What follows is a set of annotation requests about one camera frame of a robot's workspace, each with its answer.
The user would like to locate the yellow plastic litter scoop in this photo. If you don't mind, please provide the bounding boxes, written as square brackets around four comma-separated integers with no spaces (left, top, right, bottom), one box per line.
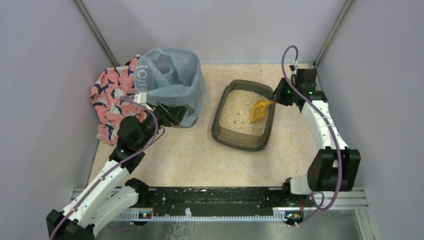
[249,100,275,123]

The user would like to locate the blue plastic trash bag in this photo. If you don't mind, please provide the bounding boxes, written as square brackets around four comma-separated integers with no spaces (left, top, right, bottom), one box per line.
[133,48,206,128]

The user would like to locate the grey plastic litter box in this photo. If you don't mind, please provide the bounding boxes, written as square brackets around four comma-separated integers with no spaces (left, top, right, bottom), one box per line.
[211,79,276,152]

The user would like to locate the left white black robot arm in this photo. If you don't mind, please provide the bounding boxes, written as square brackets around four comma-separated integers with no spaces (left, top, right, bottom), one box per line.
[46,102,188,240]

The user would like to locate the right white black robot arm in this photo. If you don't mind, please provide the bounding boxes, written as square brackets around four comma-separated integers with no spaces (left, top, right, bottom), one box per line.
[269,65,361,195]

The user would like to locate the pink patterned cloth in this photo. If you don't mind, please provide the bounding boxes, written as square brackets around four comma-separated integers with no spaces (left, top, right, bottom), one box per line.
[89,54,147,146]

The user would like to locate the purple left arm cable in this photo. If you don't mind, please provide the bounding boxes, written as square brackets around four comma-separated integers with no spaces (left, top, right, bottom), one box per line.
[48,96,161,240]

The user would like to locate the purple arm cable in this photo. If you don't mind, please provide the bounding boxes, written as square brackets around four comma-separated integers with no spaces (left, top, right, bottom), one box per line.
[281,44,342,212]
[48,96,161,240]

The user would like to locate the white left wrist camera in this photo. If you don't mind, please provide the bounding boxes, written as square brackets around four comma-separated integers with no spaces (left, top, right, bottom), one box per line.
[133,91,148,105]

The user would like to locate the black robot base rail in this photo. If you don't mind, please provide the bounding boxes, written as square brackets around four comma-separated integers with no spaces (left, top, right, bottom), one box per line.
[112,186,316,223]

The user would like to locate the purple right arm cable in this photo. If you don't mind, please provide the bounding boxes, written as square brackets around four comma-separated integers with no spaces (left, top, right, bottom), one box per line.
[281,44,342,212]

